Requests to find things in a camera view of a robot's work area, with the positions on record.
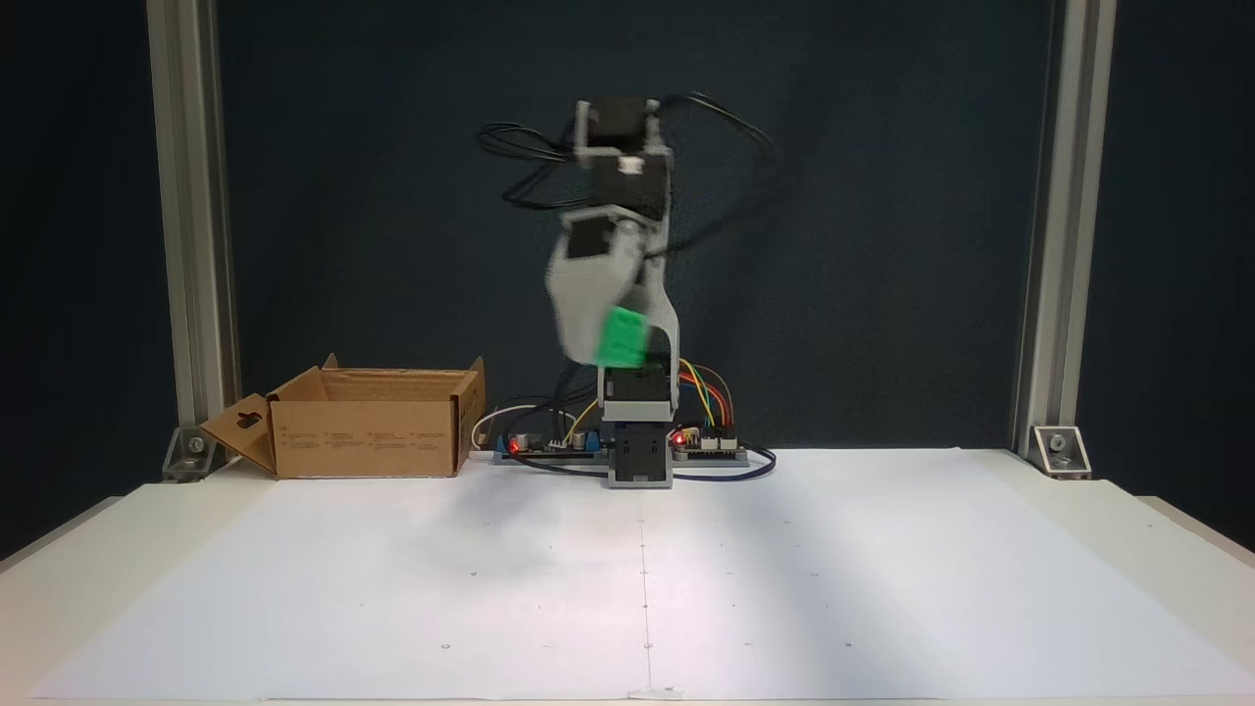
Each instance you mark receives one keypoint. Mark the metal corner bracket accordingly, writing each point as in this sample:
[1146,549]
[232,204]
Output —
[191,453]
[1061,451]

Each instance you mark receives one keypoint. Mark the green dice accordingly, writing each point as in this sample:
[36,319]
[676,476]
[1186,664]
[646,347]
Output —
[625,338]

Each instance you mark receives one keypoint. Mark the circuit board with blue module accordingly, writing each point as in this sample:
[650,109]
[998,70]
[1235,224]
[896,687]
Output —
[549,446]

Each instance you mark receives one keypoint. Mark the brown cardboard box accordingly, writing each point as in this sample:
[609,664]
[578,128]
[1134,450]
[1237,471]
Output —
[373,436]

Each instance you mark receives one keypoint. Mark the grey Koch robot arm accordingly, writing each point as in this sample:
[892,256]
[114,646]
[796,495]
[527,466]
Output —
[665,333]

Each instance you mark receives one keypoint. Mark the aluminium frame post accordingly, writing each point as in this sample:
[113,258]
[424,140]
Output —
[191,196]
[1069,196]

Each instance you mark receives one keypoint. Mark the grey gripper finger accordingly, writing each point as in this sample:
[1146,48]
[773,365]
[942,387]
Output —
[580,324]

